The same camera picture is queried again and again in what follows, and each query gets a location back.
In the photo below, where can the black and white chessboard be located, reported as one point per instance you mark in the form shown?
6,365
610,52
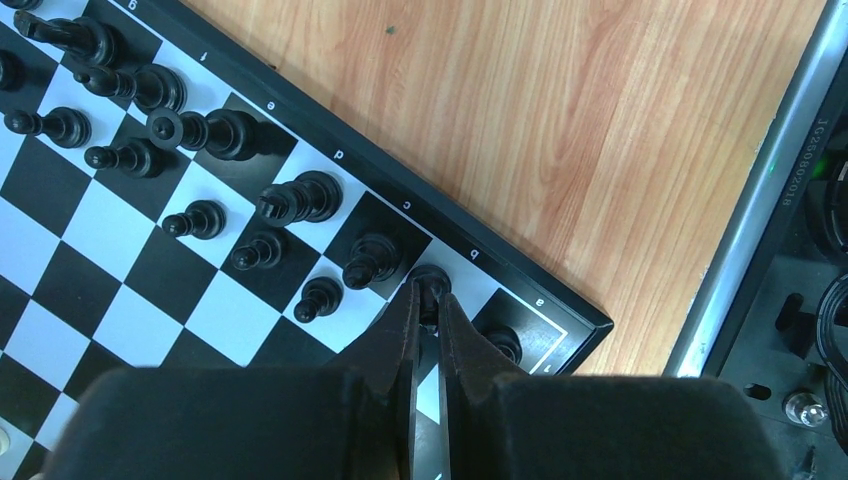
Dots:
90,281

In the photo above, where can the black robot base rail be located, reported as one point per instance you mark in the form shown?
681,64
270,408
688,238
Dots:
770,316

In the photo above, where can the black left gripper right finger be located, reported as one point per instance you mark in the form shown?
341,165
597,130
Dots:
500,422

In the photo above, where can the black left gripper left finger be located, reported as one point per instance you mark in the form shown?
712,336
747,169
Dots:
351,418

